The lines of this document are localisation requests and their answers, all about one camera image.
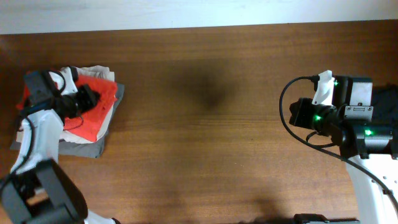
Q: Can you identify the red soccer t-shirt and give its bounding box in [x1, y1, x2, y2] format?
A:
[16, 73, 119, 143]

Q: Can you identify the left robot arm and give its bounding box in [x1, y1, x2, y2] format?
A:
[1, 67, 118, 224]

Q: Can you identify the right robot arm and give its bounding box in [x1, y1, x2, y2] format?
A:
[282, 71, 397, 223]

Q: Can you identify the folded beige garment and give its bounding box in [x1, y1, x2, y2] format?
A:
[15, 65, 116, 146]

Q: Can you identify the folded grey garment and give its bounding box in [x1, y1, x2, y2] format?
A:
[9, 82, 126, 159]

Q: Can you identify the black garment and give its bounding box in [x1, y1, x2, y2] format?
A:
[371, 85, 397, 124]

